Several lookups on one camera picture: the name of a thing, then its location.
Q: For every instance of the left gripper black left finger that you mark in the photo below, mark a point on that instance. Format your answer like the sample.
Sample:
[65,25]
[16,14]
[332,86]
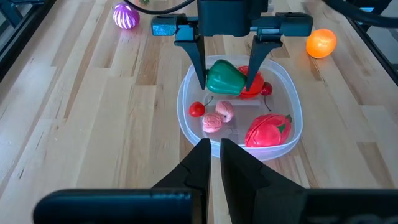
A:
[200,168]

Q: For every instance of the dark red toy cherry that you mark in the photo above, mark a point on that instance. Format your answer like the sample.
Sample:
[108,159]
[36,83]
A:
[266,89]

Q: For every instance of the orange toy fruit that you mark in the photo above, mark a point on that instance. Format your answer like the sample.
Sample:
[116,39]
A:
[321,43]

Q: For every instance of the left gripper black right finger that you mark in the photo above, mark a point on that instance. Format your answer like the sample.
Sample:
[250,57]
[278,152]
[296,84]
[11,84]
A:
[242,180]

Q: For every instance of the purple white striped toy onion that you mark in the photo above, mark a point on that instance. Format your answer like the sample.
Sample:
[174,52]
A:
[126,16]

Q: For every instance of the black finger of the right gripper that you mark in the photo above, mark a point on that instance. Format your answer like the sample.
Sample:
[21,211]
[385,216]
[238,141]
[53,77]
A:
[196,53]
[261,53]

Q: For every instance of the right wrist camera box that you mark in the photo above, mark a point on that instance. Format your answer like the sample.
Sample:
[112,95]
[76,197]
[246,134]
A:
[224,17]

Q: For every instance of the small green leafy toy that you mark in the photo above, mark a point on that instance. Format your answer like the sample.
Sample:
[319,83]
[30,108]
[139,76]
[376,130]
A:
[144,1]

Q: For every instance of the round red toy tomato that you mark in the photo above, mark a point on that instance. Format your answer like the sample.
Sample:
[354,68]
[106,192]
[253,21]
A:
[256,85]

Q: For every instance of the small pink toy walnut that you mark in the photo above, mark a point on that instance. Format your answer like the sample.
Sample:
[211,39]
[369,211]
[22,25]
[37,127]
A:
[212,123]
[225,109]

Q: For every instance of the bright red toy cherry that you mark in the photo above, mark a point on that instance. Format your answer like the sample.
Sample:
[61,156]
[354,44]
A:
[197,109]

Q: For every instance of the green toy bell pepper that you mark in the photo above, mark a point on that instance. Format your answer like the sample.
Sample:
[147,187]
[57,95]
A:
[225,79]

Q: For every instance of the clear plastic tupperware container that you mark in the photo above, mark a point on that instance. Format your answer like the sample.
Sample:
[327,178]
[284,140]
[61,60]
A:
[192,137]

